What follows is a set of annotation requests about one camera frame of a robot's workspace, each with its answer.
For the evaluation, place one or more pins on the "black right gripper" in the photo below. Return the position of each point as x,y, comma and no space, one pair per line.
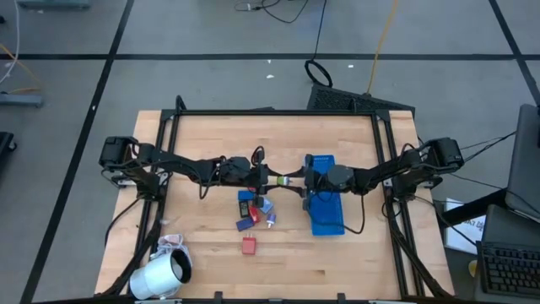
310,181

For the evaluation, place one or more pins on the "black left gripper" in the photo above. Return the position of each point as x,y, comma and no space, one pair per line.
259,181

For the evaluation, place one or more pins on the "light blue charger block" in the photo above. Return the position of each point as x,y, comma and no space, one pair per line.
266,207

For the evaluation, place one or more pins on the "royal blue charger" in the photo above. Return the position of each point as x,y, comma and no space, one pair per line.
245,195

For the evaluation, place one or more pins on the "small blue white plug adapter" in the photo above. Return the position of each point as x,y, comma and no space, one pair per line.
271,218

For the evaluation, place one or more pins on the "black rectangular device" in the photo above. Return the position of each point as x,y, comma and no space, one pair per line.
244,209

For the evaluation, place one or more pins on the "dark blue charger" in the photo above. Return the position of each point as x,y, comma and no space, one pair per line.
245,224

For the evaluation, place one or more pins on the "red four-port charger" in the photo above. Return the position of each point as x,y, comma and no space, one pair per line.
249,246

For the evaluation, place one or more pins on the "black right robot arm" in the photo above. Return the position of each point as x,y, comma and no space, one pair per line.
379,171

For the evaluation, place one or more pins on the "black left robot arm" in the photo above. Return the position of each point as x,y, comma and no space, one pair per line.
181,162

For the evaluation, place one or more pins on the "blue plastic basket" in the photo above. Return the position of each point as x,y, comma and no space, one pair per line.
327,215
322,162

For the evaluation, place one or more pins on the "black perforated computer case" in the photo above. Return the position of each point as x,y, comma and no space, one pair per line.
337,99

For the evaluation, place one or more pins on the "white cylinder with black rim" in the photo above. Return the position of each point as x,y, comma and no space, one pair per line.
156,276

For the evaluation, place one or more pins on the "white paper sheet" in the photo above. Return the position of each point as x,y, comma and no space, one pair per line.
464,230

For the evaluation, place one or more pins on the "small yellow object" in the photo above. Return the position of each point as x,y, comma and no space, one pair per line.
472,268

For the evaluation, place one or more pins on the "black keyboard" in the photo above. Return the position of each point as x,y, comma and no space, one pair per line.
510,268

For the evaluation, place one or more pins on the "grey floor bar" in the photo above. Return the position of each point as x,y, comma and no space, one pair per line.
21,100
55,4

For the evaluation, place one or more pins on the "black floor equipment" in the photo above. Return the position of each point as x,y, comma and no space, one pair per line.
5,145

